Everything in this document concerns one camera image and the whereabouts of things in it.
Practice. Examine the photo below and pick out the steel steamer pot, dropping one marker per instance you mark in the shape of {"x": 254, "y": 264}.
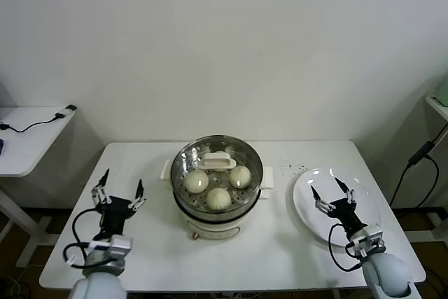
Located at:
{"x": 210, "y": 227}

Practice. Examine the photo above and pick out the white shelf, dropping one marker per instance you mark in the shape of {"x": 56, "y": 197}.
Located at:
{"x": 439, "y": 106}

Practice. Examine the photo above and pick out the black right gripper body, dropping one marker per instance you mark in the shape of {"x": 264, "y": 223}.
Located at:
{"x": 348, "y": 215}

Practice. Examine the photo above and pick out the dark blue object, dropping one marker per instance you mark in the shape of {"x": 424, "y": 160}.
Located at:
{"x": 1, "y": 146}

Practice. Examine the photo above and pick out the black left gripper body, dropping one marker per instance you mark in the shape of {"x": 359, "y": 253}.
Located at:
{"x": 113, "y": 215}

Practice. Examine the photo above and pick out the dark crumb specks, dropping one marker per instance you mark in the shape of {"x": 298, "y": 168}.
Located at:
{"x": 283, "y": 166}

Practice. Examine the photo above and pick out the white round plate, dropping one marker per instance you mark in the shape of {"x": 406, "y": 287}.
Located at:
{"x": 308, "y": 218}

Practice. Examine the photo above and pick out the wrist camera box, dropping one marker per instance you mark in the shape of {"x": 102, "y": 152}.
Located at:
{"x": 374, "y": 239}
{"x": 120, "y": 245}

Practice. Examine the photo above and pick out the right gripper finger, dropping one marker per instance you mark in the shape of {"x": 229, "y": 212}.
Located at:
{"x": 323, "y": 206}
{"x": 350, "y": 196}

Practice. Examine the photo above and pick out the white side table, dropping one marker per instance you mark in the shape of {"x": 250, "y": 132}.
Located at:
{"x": 31, "y": 145}

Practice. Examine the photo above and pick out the white steamed baozi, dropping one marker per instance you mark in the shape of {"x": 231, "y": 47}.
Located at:
{"x": 218, "y": 199}
{"x": 217, "y": 169}
{"x": 240, "y": 177}
{"x": 196, "y": 181}

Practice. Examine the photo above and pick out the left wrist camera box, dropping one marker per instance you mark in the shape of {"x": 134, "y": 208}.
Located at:
{"x": 120, "y": 245}

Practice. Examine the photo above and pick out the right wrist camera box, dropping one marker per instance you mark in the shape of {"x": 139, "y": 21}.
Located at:
{"x": 374, "y": 239}

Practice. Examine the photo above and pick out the stainless steel steamer basket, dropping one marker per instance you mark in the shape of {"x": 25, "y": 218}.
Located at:
{"x": 250, "y": 201}

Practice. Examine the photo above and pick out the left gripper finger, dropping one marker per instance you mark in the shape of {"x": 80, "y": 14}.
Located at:
{"x": 140, "y": 197}
{"x": 99, "y": 194}

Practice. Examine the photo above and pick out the small black device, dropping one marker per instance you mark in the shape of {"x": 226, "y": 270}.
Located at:
{"x": 70, "y": 107}

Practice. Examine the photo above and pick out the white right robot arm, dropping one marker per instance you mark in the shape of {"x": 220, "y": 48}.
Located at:
{"x": 388, "y": 274}

